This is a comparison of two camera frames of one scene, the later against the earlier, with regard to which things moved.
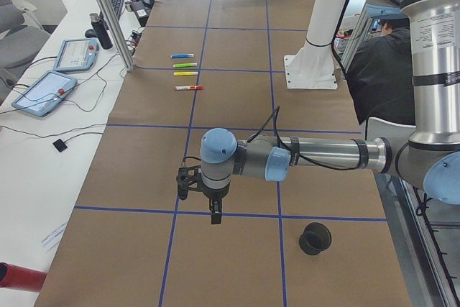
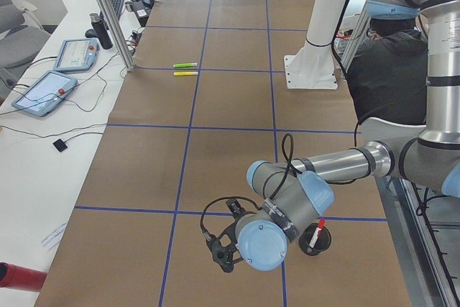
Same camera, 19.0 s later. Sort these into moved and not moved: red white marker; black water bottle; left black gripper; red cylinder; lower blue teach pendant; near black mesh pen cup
Moved: left black gripper; red white marker
Not moved: red cylinder; near black mesh pen cup; lower blue teach pendant; black water bottle
